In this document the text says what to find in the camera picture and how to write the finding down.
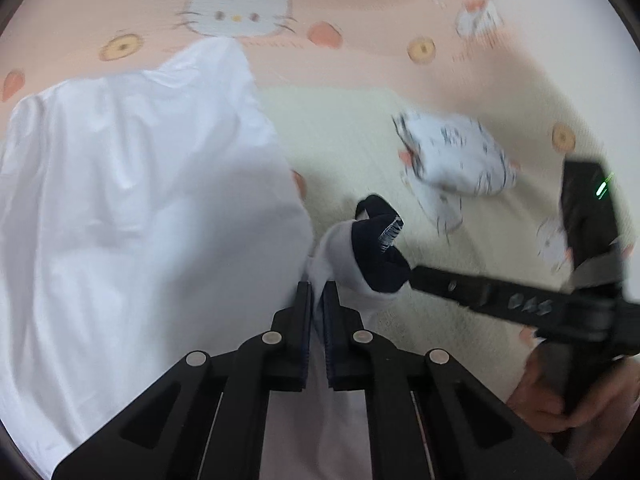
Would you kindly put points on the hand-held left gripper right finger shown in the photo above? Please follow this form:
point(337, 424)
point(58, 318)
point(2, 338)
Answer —
point(331, 325)

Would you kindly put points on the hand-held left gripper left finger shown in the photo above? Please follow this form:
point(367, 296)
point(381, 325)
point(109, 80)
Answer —
point(303, 320)

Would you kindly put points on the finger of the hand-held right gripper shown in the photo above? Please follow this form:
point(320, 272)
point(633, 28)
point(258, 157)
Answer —
point(480, 295)

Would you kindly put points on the white shirt with navy collar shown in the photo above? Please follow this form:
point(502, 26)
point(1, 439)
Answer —
point(125, 185)

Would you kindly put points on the person's right hand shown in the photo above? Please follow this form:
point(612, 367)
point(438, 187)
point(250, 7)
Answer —
point(540, 400)

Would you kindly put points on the small white printed cloth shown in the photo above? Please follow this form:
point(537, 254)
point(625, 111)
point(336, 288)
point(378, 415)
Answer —
point(450, 155)

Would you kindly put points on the pink cartoon printed blanket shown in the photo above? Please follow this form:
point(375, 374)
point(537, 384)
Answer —
point(350, 75)

